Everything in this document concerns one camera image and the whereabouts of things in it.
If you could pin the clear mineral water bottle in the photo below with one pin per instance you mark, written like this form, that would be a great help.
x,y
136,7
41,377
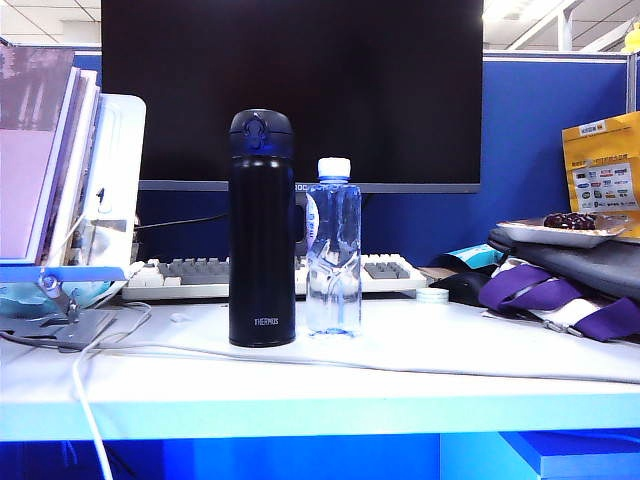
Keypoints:
x,y
334,250

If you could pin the black thermos flask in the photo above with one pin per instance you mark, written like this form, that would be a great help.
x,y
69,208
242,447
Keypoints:
x,y
261,240

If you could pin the small white round lid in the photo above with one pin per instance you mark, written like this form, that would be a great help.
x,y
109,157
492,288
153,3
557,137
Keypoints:
x,y
433,296

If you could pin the white grey keyboard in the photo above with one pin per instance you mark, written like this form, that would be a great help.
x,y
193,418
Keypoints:
x,y
185,272

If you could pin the black computer mouse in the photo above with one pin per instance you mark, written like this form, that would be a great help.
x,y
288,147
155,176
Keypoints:
x,y
462,287

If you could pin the teal snack packet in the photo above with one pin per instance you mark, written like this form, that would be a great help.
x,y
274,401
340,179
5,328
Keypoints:
x,y
475,256

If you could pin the small white scrap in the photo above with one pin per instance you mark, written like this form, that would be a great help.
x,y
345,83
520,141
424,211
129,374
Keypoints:
x,y
177,317

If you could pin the black computer monitor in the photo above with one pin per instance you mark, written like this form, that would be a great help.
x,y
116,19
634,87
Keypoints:
x,y
325,75

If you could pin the foil food tray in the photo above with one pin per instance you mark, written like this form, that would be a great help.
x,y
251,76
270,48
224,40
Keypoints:
x,y
560,235

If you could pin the blue cubicle partition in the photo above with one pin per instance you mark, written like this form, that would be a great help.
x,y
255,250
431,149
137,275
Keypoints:
x,y
540,125

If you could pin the dark red dates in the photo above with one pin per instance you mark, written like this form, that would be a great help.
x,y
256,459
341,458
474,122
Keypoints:
x,y
570,220

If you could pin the white-edged thin book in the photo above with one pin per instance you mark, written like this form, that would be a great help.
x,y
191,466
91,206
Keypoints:
x,y
82,150

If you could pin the silver metal book stand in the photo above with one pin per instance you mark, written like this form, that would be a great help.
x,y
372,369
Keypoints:
x,y
75,327

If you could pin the yellow printed bag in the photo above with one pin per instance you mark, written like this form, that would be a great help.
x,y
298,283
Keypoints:
x,y
605,150

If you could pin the teal face mask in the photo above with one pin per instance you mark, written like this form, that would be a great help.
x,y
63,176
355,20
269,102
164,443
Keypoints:
x,y
20,300

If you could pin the blue cabinet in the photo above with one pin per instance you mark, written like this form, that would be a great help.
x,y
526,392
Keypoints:
x,y
590,457

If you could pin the yellow toy duck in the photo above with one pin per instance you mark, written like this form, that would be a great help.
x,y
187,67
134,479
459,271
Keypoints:
x,y
634,37

